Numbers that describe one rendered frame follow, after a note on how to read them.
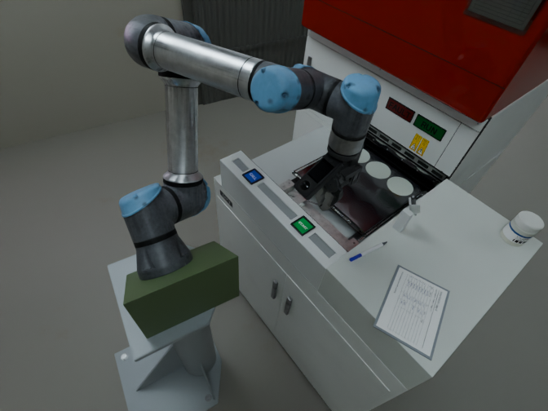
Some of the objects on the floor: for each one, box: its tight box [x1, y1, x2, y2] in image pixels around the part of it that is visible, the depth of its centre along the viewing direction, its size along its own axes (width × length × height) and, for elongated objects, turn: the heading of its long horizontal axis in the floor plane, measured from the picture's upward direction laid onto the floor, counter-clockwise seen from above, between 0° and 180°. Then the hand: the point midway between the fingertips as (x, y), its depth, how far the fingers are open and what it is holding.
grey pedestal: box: [108, 245, 222, 411], centre depth 127 cm, size 51×44×82 cm
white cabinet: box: [214, 179, 408, 411], centre depth 153 cm, size 64×96×82 cm, turn 35°
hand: (320, 207), depth 86 cm, fingers closed
